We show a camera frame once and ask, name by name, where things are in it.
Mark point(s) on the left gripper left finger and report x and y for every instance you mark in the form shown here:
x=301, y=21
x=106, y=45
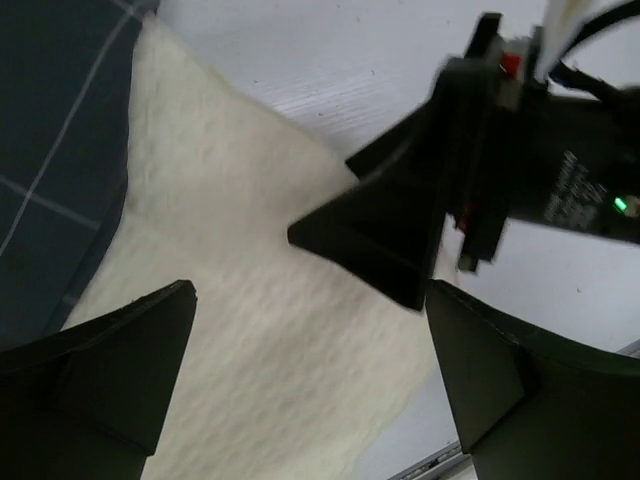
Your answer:
x=90, y=402

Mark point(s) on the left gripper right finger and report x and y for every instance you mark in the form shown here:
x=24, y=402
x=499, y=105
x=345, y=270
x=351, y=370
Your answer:
x=530, y=395

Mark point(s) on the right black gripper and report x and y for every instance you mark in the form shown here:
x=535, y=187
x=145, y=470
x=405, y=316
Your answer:
x=562, y=152

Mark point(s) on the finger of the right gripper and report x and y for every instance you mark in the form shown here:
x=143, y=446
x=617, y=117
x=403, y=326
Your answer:
x=385, y=231

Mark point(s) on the cream yellow-edged pillow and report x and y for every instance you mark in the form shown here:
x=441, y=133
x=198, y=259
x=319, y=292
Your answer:
x=294, y=367

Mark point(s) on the dark grey checked pillowcase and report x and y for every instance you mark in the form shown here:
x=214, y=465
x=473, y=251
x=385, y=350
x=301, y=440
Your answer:
x=66, y=71

